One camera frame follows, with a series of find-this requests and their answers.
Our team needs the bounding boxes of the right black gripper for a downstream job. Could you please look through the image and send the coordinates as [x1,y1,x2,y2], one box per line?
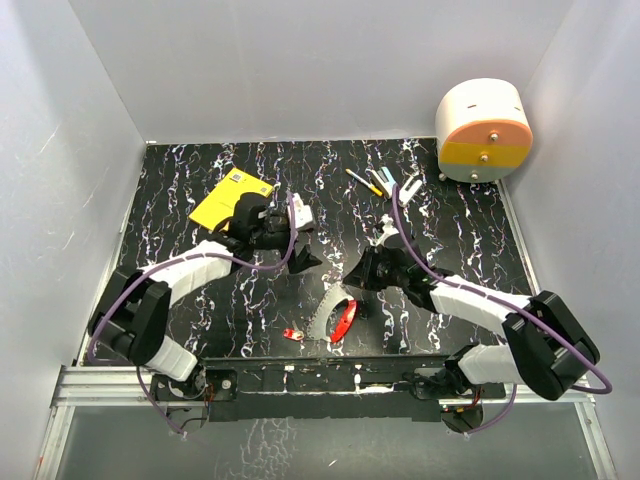
[344,245,408,291]

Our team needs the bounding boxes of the red key tag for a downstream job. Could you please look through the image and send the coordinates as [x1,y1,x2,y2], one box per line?
[283,328,305,342]

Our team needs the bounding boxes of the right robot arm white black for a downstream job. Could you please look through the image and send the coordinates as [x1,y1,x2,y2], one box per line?
[343,246,600,400]

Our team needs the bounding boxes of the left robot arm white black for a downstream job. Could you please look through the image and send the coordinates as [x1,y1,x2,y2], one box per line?
[88,193,321,399]

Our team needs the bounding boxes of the yellow white pen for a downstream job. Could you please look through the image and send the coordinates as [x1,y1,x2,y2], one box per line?
[345,169,384,197]

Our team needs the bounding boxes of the white clip tool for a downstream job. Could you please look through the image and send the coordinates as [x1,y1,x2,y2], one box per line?
[398,174,423,207]

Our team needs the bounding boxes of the yellow notebook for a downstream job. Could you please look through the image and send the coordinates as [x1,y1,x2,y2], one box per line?
[189,167,274,231]

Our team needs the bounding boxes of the light blue marker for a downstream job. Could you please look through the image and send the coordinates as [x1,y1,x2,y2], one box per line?
[370,166,396,198]

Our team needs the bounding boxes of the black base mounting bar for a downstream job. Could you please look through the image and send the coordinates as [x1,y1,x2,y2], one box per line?
[150,355,506,428]

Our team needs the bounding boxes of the round pastel drawer cabinet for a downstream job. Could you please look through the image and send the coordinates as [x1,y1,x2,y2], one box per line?
[435,78,533,183]

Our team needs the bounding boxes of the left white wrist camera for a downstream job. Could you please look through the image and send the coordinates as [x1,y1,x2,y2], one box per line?
[292,193,315,232]

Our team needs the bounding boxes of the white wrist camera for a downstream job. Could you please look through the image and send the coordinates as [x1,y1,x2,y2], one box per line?
[292,193,315,232]
[371,214,399,247]

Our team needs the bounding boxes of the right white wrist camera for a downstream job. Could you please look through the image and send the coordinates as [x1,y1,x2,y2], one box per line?
[371,214,399,247]

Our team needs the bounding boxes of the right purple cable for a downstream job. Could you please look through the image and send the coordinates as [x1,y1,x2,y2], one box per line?
[391,184,614,436]

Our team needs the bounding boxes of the purple cable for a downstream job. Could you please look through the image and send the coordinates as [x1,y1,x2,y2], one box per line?
[85,189,301,441]
[391,184,614,436]

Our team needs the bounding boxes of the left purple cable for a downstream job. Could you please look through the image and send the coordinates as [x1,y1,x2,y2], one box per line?
[85,189,301,441]

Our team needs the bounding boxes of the aluminium frame rail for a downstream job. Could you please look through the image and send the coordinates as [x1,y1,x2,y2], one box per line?
[34,367,211,479]

